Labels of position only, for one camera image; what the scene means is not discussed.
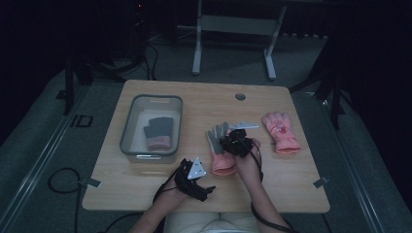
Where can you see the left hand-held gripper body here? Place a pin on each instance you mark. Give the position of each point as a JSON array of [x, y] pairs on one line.
[[196, 169]]

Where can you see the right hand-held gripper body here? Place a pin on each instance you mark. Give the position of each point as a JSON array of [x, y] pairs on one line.
[[241, 145]]

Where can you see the pink glove with grey palm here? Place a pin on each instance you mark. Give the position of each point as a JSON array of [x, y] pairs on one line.
[[223, 163]]

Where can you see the grey plastic bin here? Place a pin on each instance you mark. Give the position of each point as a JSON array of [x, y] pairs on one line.
[[132, 129]]

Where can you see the person's right hand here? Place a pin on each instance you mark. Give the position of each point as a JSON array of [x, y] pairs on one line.
[[249, 166]]

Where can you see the person's left hand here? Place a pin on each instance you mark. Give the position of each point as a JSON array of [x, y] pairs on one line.
[[171, 195]]

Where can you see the pink glove with red print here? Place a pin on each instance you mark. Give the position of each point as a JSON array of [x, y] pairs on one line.
[[280, 132]]

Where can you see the round grey table grommet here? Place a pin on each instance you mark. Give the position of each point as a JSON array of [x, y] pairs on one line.
[[240, 96]]

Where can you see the person's legs in beige trousers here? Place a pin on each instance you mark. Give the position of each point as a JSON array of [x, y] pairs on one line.
[[210, 223]]

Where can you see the grey tape piece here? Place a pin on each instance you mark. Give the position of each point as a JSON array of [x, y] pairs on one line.
[[94, 183], [320, 183]]

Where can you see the black metal stand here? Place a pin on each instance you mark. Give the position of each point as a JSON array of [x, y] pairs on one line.
[[69, 87], [335, 93]]

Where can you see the dark equipment with red light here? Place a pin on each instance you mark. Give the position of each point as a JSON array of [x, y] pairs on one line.
[[139, 29]]

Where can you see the white metal desk frame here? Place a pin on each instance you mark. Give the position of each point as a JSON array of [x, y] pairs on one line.
[[238, 24]]

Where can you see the aluminium floor rail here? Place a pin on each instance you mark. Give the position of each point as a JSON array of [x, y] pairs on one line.
[[356, 191], [35, 168]]

